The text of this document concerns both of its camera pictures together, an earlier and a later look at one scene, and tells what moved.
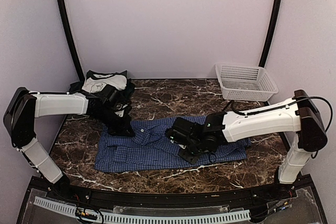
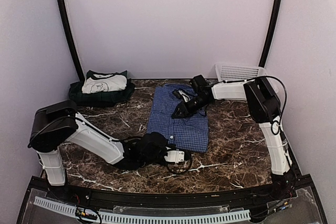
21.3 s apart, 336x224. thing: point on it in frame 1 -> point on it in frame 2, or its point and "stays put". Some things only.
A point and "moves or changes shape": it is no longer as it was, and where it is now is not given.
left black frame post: x=67 y=23 stays put
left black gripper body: x=116 y=126 -> x=149 y=161
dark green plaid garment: x=91 y=98 stays put
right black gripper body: x=191 y=158 -> x=197 y=105
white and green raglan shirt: x=94 y=81 stays put
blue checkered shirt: x=151 y=148 moves or changes shape
